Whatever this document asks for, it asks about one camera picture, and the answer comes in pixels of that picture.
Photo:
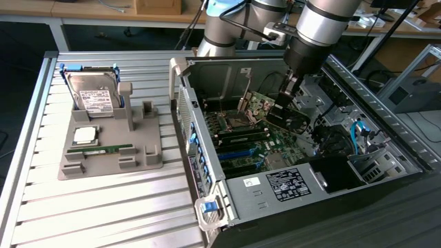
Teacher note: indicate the aluminium frame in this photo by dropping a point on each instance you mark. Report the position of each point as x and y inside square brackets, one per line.
[394, 77]

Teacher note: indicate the silver drive cage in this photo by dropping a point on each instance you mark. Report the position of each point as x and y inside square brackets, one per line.
[318, 100]

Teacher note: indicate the green motherboard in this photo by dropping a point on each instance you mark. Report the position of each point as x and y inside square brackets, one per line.
[292, 147]

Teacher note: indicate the black monitor with stand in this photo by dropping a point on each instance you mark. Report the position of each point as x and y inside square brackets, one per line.
[384, 16]

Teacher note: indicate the silver CPU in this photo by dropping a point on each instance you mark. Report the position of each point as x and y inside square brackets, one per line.
[86, 135]

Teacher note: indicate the green RAM stick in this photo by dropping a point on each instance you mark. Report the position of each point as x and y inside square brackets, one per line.
[103, 149]

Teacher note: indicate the grey power supply unit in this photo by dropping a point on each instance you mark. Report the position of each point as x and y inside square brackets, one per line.
[249, 204]

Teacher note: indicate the black expansion slot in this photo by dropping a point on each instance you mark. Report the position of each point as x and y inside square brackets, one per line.
[234, 148]
[242, 170]

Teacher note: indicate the brown cardboard box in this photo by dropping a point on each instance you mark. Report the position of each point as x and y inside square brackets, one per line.
[155, 6]

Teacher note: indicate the brown cardboard piece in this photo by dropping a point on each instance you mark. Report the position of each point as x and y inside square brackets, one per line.
[432, 13]

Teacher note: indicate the blue expansion slot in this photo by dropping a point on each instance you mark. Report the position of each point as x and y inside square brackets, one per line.
[238, 154]

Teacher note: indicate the white box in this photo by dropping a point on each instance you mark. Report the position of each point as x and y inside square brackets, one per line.
[379, 23]

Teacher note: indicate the black tripod pole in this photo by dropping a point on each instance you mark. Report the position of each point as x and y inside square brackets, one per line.
[394, 28]

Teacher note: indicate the blue case latch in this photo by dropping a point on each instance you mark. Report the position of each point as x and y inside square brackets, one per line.
[210, 208]

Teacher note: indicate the hard disk drive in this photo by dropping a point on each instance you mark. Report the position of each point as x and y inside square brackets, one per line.
[71, 67]

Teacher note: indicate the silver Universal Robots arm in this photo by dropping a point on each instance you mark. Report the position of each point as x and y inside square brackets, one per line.
[320, 23]

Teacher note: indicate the wooden desk with grey legs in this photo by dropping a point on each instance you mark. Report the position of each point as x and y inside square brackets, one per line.
[35, 10]

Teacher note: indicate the metal socket cover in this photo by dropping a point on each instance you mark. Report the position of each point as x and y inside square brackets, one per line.
[255, 118]

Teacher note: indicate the black and grey PC case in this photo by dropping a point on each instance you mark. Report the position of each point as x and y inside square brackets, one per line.
[379, 206]

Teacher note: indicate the silver hard disk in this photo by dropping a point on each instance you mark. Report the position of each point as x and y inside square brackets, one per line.
[90, 85]

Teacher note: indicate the grey plastic parts rack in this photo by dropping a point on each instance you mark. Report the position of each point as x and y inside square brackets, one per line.
[110, 165]

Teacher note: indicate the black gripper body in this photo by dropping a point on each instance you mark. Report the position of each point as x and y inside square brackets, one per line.
[304, 59]

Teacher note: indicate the grey computer tower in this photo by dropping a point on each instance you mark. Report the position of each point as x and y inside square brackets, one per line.
[420, 98]

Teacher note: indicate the grey chipset heatsink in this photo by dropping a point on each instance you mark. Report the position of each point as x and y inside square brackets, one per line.
[278, 160]

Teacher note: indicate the silver disk bay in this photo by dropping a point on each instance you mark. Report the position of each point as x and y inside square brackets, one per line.
[376, 170]

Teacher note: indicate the black RAM stick with label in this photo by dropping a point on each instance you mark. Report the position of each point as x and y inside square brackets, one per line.
[242, 140]

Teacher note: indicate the graphics card with metal bracket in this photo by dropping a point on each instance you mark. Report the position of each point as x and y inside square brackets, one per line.
[262, 103]

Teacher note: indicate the cluttered wooden desk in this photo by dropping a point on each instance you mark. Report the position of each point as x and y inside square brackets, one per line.
[432, 31]

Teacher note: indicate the CPU socket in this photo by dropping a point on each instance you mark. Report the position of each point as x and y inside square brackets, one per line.
[237, 122]

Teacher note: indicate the black RAM slot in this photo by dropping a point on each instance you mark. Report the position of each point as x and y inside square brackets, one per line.
[242, 131]

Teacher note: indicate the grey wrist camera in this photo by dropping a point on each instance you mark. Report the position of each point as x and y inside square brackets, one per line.
[278, 32]

